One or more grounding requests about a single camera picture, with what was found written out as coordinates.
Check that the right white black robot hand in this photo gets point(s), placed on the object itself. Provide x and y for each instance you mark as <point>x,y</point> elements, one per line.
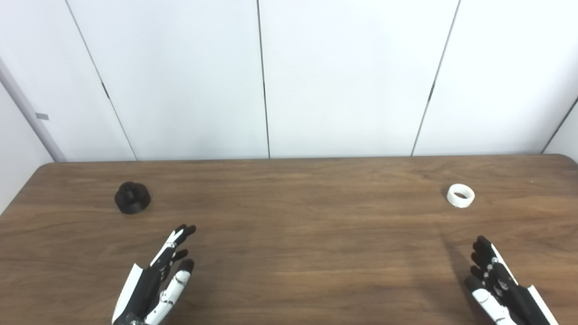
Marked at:
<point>505,289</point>

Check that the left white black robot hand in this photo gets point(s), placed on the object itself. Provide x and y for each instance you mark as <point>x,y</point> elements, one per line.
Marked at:
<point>143,289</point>

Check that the round black plastic part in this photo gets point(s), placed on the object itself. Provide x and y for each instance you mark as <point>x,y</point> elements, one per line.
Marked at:
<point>133,201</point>

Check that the grey corner post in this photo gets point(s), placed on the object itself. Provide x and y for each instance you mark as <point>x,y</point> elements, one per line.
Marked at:
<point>27,108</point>

